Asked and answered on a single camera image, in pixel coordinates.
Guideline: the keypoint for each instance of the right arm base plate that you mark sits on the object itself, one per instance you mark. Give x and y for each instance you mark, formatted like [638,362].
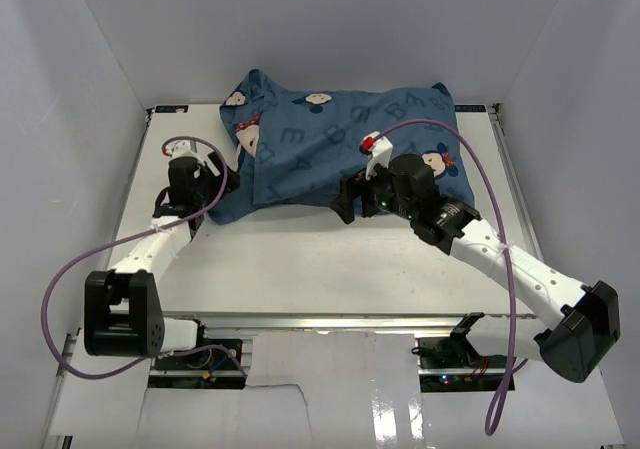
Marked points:
[449,364]

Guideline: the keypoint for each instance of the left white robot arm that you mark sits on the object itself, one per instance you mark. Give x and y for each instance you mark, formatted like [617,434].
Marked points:
[122,310]

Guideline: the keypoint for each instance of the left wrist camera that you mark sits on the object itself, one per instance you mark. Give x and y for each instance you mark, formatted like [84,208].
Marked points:
[181,147]

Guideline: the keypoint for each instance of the blue cartoon print pillowcase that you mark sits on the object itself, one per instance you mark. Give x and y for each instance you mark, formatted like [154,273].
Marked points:
[293,147]

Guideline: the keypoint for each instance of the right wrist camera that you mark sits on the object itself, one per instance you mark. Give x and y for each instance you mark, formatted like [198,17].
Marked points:
[378,149]

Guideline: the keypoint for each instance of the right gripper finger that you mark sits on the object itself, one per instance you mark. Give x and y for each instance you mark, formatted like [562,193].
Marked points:
[350,188]
[343,206]

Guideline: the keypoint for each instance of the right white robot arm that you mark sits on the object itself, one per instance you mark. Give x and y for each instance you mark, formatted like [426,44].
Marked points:
[574,324]

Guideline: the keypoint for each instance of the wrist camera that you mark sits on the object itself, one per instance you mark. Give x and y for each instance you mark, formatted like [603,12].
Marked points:
[181,147]
[378,149]

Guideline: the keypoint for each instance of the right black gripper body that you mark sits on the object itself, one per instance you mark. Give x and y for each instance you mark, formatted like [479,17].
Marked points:
[380,186]

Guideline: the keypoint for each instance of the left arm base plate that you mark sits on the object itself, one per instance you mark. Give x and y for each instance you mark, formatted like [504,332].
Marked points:
[207,370]

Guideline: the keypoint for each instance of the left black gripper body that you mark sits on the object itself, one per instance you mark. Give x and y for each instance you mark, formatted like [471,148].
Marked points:
[210,189]

